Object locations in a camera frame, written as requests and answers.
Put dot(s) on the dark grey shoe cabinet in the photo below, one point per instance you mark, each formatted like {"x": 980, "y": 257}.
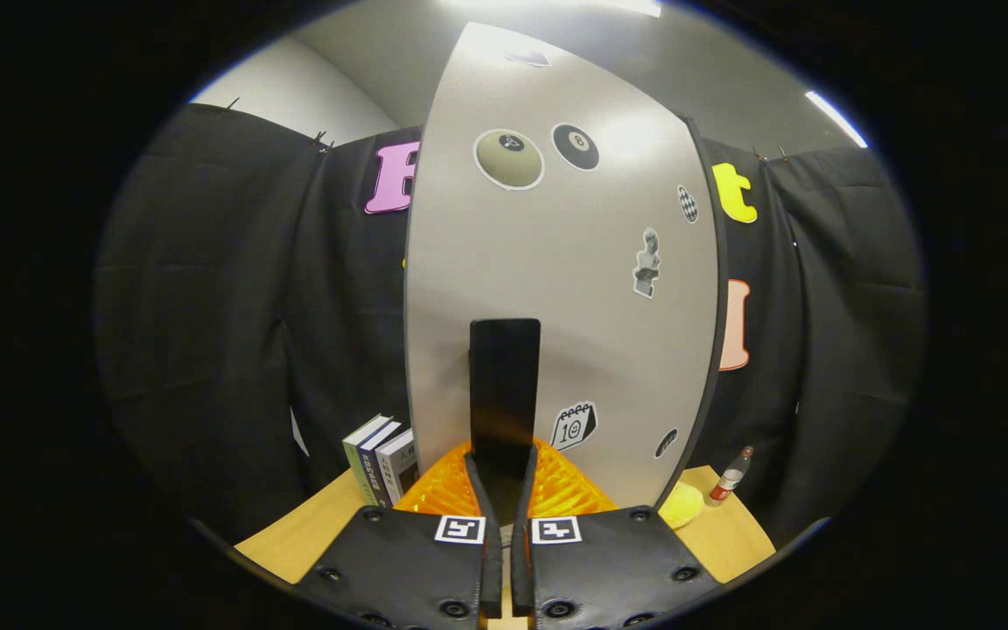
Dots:
{"x": 721, "y": 262}

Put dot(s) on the large ceiling light panel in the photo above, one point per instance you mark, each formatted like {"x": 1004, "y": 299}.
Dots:
{"x": 556, "y": 5}

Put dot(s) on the clear bottle red label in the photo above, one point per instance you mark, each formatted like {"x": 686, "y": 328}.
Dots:
{"x": 729, "y": 479}

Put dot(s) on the green spine book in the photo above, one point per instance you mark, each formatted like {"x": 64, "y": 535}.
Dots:
{"x": 357, "y": 459}

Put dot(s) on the dark blue spine book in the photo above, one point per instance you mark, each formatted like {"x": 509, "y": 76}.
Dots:
{"x": 374, "y": 464}

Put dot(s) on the narrow ceiling light strip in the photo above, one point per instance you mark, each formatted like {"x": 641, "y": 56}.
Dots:
{"x": 836, "y": 120}

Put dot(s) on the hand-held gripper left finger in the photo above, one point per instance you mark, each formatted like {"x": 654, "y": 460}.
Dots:
{"x": 491, "y": 560}

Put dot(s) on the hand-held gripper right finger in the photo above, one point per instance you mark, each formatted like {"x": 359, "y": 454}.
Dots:
{"x": 521, "y": 560}

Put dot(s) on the beige shoe cabinet door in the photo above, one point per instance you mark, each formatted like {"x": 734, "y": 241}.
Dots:
{"x": 556, "y": 289}

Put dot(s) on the yellow textured object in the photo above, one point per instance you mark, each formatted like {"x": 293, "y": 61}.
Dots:
{"x": 681, "y": 506}

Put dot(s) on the black backdrop cloth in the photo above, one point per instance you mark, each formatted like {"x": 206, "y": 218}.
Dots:
{"x": 206, "y": 306}

